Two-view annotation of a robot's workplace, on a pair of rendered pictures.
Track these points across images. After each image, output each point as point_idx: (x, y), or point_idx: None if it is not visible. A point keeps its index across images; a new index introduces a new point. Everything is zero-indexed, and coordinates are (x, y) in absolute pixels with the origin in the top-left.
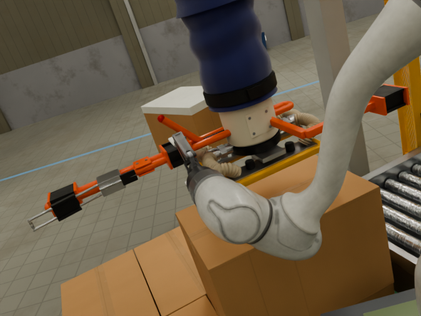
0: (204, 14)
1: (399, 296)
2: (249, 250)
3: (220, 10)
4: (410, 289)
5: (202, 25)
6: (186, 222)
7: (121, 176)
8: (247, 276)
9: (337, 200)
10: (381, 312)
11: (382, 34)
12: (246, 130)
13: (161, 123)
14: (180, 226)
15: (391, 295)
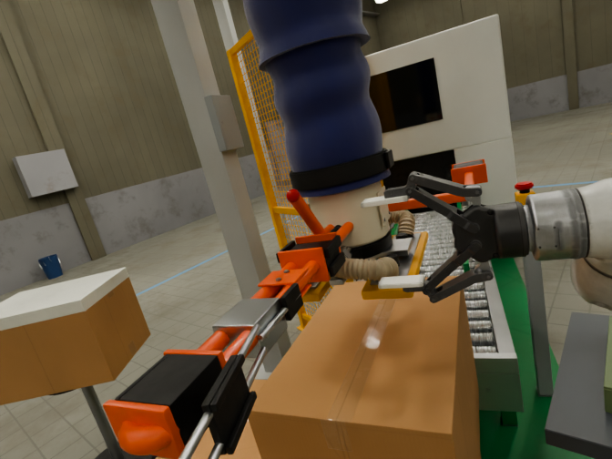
0: (341, 42)
1: (566, 367)
2: (454, 379)
3: (355, 44)
4: (562, 357)
5: (333, 59)
6: (292, 408)
7: (286, 299)
8: (461, 427)
9: (449, 297)
10: (611, 375)
11: None
12: (376, 215)
13: (295, 203)
14: (267, 427)
15: (560, 371)
